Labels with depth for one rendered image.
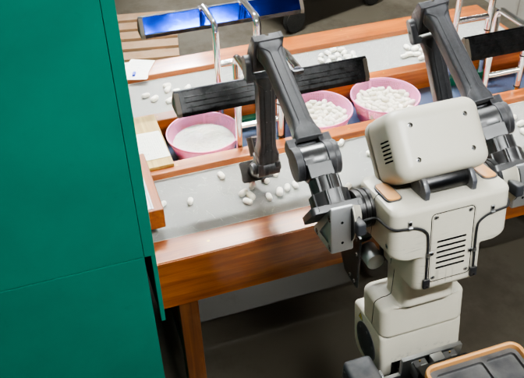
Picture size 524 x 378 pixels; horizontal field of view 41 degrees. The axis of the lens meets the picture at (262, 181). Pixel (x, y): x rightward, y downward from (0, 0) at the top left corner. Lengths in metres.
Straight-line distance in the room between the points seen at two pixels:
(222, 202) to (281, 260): 0.27
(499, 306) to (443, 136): 1.64
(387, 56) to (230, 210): 1.19
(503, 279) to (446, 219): 1.67
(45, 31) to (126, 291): 0.79
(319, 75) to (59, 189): 0.88
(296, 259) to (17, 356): 0.85
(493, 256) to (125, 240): 1.85
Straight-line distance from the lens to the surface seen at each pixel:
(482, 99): 1.72
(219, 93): 2.08
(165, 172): 2.32
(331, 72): 2.18
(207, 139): 2.51
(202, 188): 2.28
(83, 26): 1.53
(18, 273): 1.88
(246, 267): 2.09
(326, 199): 1.45
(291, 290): 2.94
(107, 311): 2.02
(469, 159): 1.47
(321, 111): 2.66
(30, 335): 2.05
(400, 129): 1.41
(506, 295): 3.06
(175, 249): 2.02
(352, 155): 2.42
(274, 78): 1.64
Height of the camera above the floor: 2.13
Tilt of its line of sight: 37 degrees down
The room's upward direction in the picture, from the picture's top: 2 degrees counter-clockwise
